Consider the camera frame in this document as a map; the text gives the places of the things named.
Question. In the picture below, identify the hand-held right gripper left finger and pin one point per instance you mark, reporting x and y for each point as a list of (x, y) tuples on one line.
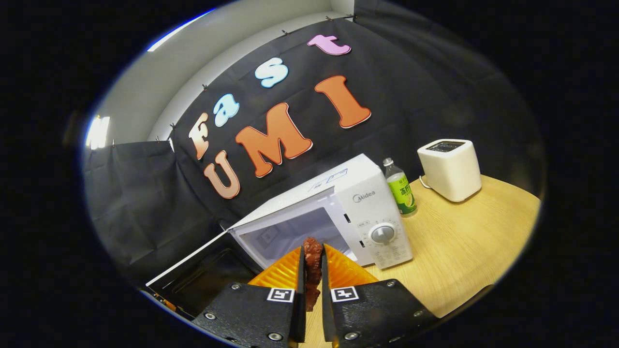
[(256, 309)]

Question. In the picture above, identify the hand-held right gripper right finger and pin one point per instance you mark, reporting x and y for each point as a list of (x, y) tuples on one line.
[(372, 314)]

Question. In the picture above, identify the red dried meat slice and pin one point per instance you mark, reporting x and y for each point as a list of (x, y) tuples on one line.
[(313, 263)]

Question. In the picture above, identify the white microwave oven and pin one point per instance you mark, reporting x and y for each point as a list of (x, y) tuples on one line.
[(367, 208)]

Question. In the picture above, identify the green label drink bottle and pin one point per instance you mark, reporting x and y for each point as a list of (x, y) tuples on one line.
[(402, 193)]

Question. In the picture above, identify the white toaster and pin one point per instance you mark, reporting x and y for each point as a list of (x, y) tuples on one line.
[(452, 171)]

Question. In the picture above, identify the black backdrop cloth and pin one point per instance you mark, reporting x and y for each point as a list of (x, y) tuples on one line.
[(411, 96)]

